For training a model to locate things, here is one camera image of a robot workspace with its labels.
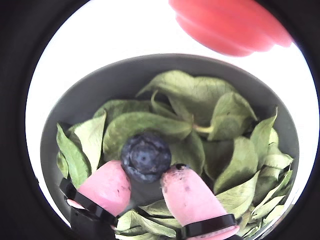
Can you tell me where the red collapsible silicone cup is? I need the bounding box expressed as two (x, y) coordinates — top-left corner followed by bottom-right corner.
(167, 0), (293, 58)

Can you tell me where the dark grey round bowl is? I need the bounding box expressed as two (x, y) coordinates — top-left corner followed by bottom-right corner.
(39, 53), (300, 240)

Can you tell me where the pink-tipped black gripper finger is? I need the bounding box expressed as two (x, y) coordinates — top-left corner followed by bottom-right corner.
(159, 163), (245, 240)
(59, 160), (132, 240)

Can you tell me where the pile of green leaves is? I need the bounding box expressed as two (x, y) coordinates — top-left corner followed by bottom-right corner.
(56, 69), (295, 240)

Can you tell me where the blueberry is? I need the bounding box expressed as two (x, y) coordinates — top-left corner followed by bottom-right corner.
(120, 132), (173, 184)

